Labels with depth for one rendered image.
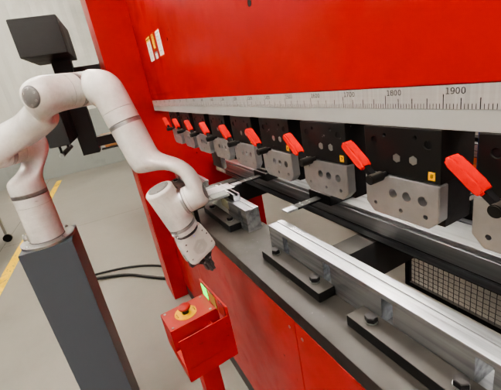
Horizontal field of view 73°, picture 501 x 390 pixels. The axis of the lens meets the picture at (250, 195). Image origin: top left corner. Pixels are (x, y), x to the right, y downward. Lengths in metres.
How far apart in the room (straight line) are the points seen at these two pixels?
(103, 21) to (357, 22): 1.79
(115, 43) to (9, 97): 6.61
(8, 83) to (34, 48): 6.37
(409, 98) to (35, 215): 1.25
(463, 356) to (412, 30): 0.55
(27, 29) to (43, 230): 1.31
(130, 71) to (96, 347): 1.49
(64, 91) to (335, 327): 0.93
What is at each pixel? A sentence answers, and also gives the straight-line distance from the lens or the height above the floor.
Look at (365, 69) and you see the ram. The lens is 0.64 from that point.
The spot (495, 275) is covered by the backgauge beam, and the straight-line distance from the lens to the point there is 0.97.
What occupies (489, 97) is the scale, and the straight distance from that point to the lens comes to 0.53.
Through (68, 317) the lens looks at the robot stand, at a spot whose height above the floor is 0.70.
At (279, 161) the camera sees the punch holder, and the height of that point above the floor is 1.22.
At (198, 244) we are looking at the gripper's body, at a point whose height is 1.01.
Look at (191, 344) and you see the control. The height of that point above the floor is 0.78.
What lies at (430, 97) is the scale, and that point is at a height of 1.39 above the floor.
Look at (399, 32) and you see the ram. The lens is 0.59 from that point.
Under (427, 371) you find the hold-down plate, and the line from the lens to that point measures 0.76.
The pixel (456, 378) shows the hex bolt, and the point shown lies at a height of 0.92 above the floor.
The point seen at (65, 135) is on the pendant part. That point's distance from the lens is 2.36.
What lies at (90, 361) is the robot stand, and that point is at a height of 0.46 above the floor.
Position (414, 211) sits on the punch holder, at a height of 1.20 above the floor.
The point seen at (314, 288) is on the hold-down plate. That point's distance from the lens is 0.94.
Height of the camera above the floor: 1.47
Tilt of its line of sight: 20 degrees down
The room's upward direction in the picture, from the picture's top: 11 degrees counter-clockwise
